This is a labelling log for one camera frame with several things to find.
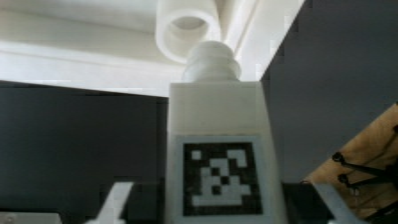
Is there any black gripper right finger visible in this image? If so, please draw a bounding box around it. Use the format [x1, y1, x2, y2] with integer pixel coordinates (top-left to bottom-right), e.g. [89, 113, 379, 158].
[313, 183, 370, 224]

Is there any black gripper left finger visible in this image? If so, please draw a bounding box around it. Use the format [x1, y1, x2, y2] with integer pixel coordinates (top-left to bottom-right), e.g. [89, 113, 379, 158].
[84, 182, 135, 224]

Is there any white table leg with tag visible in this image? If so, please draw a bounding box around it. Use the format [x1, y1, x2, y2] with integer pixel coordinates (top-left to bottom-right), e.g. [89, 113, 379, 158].
[166, 41, 288, 224]

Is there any white square table top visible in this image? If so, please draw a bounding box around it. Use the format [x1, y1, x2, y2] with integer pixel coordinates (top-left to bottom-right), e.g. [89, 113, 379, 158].
[0, 0, 306, 97]

